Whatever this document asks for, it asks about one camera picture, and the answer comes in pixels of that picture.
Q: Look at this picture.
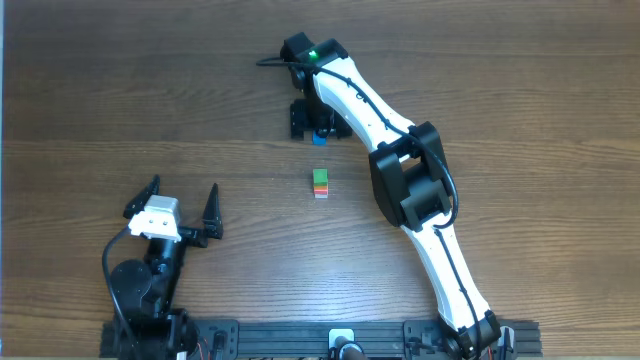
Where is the mounting rail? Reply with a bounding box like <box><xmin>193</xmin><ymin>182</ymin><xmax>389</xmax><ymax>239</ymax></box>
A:
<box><xmin>99</xmin><ymin>318</ymin><xmax>544</xmax><ymax>360</ymax></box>

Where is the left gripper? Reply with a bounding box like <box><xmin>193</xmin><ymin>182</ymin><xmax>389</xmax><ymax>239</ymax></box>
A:
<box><xmin>122</xmin><ymin>173</ymin><xmax>225</xmax><ymax>249</ymax></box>

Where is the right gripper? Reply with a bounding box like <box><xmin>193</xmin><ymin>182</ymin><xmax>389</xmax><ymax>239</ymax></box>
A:
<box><xmin>289</xmin><ymin>97</ymin><xmax>354</xmax><ymax>142</ymax></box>

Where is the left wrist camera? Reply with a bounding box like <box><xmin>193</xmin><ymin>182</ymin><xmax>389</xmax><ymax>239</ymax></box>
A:
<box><xmin>127</xmin><ymin>194</ymin><xmax>183</xmax><ymax>244</ymax></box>

